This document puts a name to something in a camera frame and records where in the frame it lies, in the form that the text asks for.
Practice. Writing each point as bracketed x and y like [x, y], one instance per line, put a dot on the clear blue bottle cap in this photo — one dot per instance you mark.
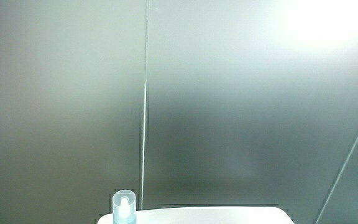
[124, 207]

